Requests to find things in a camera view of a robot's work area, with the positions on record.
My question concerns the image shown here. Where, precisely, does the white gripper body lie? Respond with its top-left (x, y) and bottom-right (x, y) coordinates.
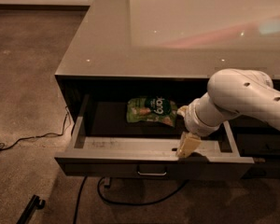
top-left (183, 97), bottom-right (229, 137)

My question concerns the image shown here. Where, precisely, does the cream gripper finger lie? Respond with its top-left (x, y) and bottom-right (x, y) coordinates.
top-left (176, 132), bottom-right (202, 158)
top-left (177, 105), bottom-right (188, 117)

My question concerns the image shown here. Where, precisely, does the grey drawer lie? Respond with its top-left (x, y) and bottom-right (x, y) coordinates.
top-left (244, 158), bottom-right (280, 179)
top-left (230, 116), bottom-right (280, 134)
top-left (236, 134), bottom-right (280, 156)
top-left (55, 94), bottom-right (254, 180)

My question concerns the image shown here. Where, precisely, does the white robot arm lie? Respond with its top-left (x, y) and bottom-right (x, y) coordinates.
top-left (176, 69), bottom-right (280, 158)

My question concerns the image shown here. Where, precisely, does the grey drawer cabinet counter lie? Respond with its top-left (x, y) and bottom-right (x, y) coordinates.
top-left (54, 0), bottom-right (280, 188)

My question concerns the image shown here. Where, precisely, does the green snack bag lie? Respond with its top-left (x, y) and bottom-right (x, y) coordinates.
top-left (126, 96), bottom-right (177, 127)

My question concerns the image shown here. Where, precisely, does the thick black floor cable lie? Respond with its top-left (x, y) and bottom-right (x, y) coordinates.
top-left (97, 176), bottom-right (190, 207)

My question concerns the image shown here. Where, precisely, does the black straight floor cable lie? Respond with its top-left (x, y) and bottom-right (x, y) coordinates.
top-left (72, 175), bottom-right (89, 224)

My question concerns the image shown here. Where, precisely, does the thin black power cable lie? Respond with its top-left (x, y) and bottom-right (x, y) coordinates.
top-left (0, 107), bottom-right (71, 163)

